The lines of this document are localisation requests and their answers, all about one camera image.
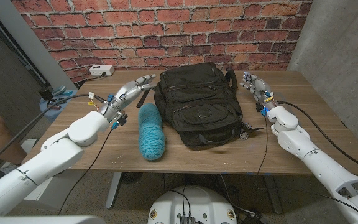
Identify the dark table leg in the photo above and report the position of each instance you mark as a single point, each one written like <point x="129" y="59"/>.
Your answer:
<point x="272" y="193"/>

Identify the small blue box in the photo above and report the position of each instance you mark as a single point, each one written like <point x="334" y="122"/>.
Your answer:
<point x="67" y="92"/>

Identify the black round fan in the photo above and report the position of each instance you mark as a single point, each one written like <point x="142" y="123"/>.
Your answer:
<point x="131" y="178"/>

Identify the grey teal case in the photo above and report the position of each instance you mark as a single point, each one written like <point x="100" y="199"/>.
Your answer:
<point x="57" y="90"/>

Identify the blue round stool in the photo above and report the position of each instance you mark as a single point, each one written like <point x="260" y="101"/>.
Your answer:
<point x="50" y="113"/>

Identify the black backpack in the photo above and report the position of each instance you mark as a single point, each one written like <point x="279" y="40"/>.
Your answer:
<point x="197" y="102"/>

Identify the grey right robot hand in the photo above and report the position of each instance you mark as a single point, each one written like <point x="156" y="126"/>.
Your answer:
<point x="259" y="88"/>

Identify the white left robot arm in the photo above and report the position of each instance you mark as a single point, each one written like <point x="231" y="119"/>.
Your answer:
<point x="73" y="133"/>

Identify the white robot chest edge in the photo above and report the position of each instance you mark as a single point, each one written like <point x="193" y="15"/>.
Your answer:
<point x="42" y="220"/>

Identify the black power adapter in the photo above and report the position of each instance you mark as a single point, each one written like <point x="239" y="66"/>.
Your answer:
<point x="253" y="217"/>

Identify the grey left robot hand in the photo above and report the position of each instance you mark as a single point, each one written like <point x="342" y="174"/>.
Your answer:
<point x="129" y="91"/>

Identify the teal yarn skein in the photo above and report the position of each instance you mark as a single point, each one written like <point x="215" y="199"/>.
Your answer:
<point x="151" y="133"/>

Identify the black box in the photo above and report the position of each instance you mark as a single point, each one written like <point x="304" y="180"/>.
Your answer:
<point x="45" y="93"/>

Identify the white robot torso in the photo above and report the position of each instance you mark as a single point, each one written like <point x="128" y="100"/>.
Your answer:
<point x="191" y="202"/>

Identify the red brick print backdrop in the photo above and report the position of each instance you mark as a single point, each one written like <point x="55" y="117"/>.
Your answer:
<point x="166" y="31"/>

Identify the grey table leg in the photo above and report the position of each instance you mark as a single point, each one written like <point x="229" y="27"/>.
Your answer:
<point x="113" y="189"/>

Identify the white power strip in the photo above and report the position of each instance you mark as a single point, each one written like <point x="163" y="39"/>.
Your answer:
<point x="99" y="70"/>

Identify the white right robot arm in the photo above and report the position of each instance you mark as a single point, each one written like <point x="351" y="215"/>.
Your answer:
<point x="306" y="152"/>

